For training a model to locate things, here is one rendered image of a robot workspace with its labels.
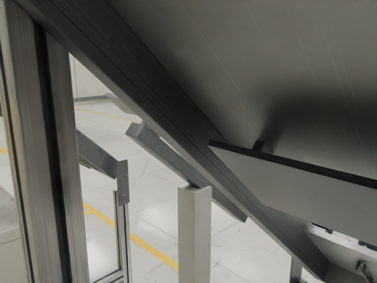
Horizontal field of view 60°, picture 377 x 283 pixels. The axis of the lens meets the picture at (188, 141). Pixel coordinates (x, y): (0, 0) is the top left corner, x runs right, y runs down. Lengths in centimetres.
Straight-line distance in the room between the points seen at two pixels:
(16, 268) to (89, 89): 762
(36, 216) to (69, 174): 4
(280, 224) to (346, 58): 36
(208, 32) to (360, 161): 15
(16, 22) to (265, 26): 15
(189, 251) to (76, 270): 56
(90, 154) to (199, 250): 52
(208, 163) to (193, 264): 54
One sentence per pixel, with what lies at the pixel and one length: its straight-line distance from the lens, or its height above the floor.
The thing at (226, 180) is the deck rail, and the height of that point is 98.
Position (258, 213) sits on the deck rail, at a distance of 44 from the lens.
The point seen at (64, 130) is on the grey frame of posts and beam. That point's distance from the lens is 26.
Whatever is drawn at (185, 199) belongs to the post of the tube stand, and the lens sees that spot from 78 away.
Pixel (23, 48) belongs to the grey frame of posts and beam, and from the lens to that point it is 24.
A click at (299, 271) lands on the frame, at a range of 80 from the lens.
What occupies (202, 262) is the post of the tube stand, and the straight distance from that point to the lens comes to 86.
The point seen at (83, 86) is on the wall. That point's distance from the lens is 855.
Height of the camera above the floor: 111
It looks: 15 degrees down
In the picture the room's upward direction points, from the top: straight up
